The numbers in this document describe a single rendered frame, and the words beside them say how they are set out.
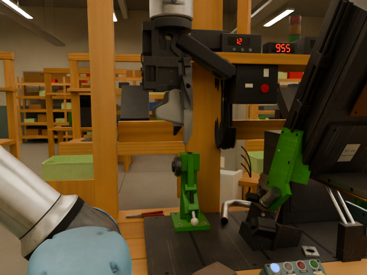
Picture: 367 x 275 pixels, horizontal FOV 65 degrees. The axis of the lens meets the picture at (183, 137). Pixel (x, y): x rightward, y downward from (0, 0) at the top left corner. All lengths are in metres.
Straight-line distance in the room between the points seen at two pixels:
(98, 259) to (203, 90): 0.94
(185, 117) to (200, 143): 0.76
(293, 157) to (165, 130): 0.58
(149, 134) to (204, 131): 0.24
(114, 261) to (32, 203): 0.17
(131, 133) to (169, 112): 0.81
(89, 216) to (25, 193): 0.10
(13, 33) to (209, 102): 11.00
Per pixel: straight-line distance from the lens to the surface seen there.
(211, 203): 1.29
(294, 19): 1.42
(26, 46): 11.74
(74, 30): 11.39
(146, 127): 1.27
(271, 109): 8.50
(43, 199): 0.49
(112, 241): 0.39
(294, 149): 0.95
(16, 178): 0.49
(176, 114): 0.47
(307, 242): 1.09
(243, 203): 1.34
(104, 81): 1.18
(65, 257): 0.38
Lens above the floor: 1.36
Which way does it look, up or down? 7 degrees down
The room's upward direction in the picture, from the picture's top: straight up
